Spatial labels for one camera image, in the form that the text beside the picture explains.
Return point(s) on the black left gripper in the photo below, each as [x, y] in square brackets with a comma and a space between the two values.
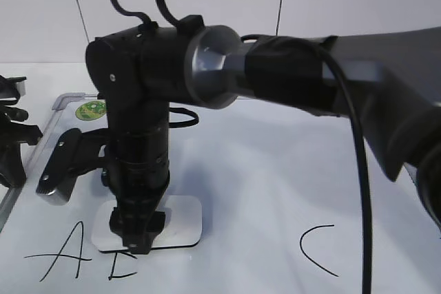
[13, 133]

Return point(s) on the white board eraser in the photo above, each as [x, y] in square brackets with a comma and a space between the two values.
[183, 225]

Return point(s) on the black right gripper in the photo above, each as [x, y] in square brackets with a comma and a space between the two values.
[137, 173]

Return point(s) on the round green sticker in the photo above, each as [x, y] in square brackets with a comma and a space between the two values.
[91, 110]

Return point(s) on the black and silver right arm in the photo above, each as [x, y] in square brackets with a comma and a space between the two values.
[390, 83]

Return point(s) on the white board with grey frame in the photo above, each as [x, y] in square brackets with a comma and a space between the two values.
[280, 212]

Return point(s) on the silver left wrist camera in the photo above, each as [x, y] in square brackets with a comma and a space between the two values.
[13, 87]

